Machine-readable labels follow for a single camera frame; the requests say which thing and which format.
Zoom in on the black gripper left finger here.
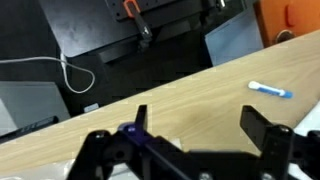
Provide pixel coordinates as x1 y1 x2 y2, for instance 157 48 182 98
66 104 201 180

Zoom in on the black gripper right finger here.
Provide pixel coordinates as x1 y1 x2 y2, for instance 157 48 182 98
239 105 320 180

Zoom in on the blue and white marker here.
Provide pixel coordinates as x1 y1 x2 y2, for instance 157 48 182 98
247 80 294 100

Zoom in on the light blue panel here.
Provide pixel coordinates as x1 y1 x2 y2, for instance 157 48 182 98
204 9 265 68

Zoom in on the round metal knob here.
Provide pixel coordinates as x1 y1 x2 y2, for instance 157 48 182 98
274 29 296 45

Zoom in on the black perforated work table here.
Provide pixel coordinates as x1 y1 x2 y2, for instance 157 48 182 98
37 0 214 65

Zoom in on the black flat bar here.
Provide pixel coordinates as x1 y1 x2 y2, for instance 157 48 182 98
0 115 60 145

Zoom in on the grey box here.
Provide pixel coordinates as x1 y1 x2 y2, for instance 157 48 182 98
0 81 72 135

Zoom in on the orange cabinet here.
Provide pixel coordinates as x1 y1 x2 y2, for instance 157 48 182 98
254 0 320 48

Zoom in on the white cable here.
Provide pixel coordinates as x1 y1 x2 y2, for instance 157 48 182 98
0 55 96 95

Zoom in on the orange handled black clamp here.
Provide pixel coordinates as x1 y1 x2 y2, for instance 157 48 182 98
122 0 154 49

